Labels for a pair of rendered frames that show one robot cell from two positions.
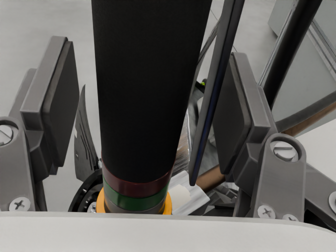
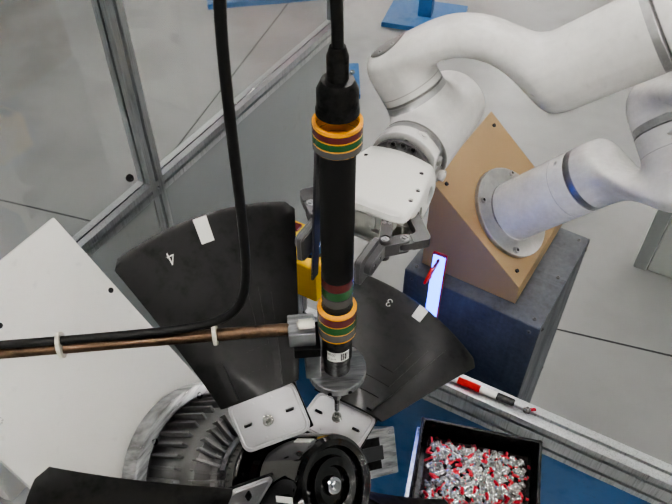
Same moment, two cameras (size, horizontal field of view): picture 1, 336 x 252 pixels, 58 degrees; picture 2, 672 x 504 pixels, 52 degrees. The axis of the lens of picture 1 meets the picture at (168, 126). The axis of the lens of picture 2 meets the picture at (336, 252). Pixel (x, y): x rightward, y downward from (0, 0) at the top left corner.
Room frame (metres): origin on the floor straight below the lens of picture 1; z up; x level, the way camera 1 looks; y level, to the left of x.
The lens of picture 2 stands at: (0.46, 0.31, 2.01)
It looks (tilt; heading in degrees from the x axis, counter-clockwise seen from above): 46 degrees down; 218
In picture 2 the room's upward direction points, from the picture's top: straight up
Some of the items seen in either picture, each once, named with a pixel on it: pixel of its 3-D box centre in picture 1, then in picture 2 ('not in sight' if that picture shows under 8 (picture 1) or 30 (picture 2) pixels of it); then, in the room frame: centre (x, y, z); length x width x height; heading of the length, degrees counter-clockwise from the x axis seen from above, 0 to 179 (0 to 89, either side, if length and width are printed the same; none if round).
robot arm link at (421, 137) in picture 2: not in sight; (409, 160); (-0.09, -0.02, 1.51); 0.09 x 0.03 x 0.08; 99
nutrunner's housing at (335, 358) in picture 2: not in sight; (337, 254); (0.08, 0.01, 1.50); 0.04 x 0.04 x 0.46
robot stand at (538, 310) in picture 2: not in sight; (469, 376); (-0.57, -0.06, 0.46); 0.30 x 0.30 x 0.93; 5
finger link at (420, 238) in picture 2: not in sight; (403, 222); (0.00, 0.04, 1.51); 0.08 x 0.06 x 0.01; 80
